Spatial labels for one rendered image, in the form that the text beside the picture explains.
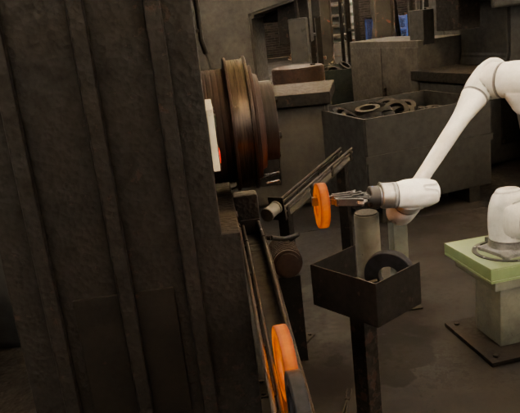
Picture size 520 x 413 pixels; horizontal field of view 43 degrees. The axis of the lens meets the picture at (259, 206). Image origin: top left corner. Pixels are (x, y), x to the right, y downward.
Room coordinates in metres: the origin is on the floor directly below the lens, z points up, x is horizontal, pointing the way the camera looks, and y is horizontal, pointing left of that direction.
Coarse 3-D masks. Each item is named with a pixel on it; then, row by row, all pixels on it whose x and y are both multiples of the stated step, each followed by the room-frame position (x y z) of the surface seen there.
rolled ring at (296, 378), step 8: (288, 376) 1.27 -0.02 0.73; (296, 376) 1.26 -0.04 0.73; (288, 384) 1.27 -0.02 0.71; (296, 384) 1.24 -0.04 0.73; (304, 384) 1.24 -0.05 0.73; (288, 392) 1.32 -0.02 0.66; (296, 392) 1.22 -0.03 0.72; (304, 392) 1.22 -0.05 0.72; (288, 400) 1.33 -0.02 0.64; (296, 400) 1.21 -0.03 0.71; (304, 400) 1.21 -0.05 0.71; (288, 408) 1.33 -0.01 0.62; (296, 408) 1.20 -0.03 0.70; (304, 408) 1.20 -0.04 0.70
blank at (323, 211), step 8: (320, 184) 2.18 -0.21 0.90; (320, 192) 2.15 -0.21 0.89; (320, 200) 2.13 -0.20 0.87; (328, 200) 2.13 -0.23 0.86; (320, 208) 2.13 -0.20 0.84; (328, 208) 2.12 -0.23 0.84; (320, 216) 2.13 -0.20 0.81; (328, 216) 2.12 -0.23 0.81; (320, 224) 2.14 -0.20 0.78; (328, 224) 2.14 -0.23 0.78
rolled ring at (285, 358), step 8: (272, 328) 1.50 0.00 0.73; (280, 328) 1.46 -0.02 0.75; (272, 336) 1.52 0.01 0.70; (280, 336) 1.42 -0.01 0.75; (288, 336) 1.42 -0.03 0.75; (280, 344) 1.40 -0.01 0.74; (288, 344) 1.40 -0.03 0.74; (280, 352) 1.40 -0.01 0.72; (288, 352) 1.39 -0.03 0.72; (280, 360) 1.51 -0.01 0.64; (288, 360) 1.38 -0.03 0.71; (280, 368) 1.50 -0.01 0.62; (288, 368) 1.37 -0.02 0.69; (296, 368) 1.37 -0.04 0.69; (280, 376) 1.48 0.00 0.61; (280, 384) 1.47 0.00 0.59
